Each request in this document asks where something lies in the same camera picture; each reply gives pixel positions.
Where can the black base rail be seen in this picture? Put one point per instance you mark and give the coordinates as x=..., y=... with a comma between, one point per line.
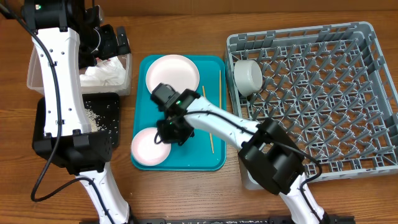
x=271, y=220

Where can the black tray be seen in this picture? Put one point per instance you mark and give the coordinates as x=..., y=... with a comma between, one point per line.
x=38, y=134

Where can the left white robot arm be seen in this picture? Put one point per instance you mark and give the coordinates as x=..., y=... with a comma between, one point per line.
x=67, y=37

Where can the white rice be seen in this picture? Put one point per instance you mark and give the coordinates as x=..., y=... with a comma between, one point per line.
x=104, y=116

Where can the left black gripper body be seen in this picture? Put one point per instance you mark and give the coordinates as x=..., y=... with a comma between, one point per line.
x=108, y=47

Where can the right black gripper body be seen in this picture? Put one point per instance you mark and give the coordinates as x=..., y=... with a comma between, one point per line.
x=165, y=134

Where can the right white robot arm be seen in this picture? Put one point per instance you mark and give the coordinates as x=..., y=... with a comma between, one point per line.
x=267, y=152

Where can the small pink plate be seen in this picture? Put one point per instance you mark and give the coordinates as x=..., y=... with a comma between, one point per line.
x=147, y=149

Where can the wooden chopstick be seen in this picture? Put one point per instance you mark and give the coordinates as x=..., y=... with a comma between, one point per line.
x=220, y=89
x=210, y=135

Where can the white tissue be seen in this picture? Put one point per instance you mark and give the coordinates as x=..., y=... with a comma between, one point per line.
x=108, y=72

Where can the grey bowl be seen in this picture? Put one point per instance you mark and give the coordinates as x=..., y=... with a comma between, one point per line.
x=247, y=76

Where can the teal serving tray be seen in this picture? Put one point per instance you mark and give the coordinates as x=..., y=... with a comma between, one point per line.
x=195, y=154

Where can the grey dish rack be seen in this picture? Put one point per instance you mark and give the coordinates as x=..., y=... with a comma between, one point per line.
x=330, y=89

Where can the clear plastic waste bin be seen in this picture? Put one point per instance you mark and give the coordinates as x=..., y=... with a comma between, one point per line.
x=34, y=77

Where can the large white plate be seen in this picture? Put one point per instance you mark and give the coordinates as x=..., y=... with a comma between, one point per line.
x=175, y=70

